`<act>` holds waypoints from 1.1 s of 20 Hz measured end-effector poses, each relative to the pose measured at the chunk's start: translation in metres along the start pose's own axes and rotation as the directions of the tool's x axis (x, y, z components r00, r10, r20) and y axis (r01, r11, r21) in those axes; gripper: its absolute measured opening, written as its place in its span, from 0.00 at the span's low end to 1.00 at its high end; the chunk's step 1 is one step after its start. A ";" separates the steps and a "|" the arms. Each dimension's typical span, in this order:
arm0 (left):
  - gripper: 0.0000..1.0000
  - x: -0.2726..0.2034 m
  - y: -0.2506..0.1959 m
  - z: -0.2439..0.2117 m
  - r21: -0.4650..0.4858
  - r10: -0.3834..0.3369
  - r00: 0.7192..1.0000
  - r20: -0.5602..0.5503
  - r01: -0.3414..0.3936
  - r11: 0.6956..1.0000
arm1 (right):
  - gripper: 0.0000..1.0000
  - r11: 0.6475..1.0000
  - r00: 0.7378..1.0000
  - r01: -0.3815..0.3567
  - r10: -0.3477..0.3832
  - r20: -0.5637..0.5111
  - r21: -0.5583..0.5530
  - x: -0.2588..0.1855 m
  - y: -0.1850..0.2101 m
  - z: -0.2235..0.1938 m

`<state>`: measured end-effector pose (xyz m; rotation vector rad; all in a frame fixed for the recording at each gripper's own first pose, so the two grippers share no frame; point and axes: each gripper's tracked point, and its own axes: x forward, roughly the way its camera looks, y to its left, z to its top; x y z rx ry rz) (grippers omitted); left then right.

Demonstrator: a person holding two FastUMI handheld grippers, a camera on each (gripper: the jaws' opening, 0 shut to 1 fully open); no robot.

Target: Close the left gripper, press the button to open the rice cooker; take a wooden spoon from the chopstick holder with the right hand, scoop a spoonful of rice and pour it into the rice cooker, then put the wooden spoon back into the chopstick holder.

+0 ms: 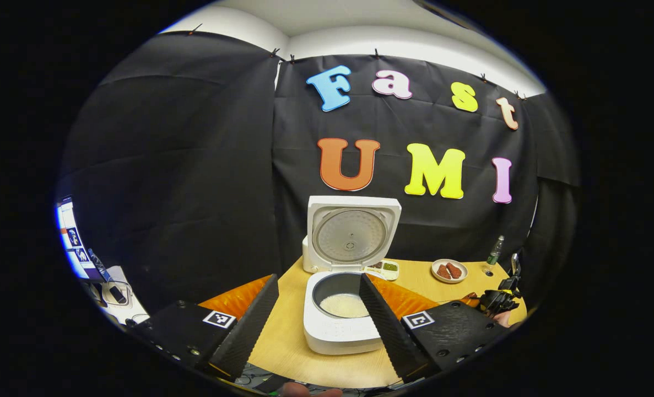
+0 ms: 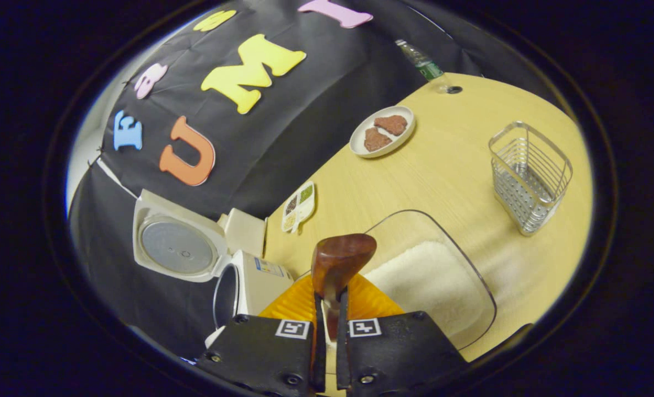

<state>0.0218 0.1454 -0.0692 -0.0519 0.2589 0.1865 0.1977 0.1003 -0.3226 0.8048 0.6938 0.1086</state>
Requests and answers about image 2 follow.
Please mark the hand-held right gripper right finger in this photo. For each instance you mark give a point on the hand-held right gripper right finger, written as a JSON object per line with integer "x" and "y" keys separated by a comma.
{"x": 398, "y": 353}

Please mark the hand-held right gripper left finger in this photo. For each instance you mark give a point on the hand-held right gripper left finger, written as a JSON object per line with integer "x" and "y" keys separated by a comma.
{"x": 260, "y": 353}

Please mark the clear rice container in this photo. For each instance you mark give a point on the clear rice container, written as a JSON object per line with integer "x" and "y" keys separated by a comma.
{"x": 431, "y": 281}

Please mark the brown wooden spoon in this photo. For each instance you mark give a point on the brown wooden spoon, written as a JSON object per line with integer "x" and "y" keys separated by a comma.
{"x": 340, "y": 259}

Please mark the white rice cooker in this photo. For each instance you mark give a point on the white rice cooker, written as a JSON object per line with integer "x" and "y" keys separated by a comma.
{"x": 178, "y": 248}

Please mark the white toaster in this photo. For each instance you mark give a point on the white toaster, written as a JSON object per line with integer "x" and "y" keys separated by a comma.
{"x": 247, "y": 231}

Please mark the white sectioned condiment dish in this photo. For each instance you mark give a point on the white sectioned condiment dish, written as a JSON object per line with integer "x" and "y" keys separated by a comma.
{"x": 299, "y": 207}

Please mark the black backdrop cloth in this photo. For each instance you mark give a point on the black backdrop cloth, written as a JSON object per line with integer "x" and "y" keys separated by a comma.
{"x": 282, "y": 149}

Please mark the white round plate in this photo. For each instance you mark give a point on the white round plate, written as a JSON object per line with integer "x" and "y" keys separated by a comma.
{"x": 362, "y": 149}

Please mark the brown meat piece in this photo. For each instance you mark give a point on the brown meat piece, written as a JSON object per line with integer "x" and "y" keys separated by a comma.
{"x": 376, "y": 140}
{"x": 391, "y": 124}

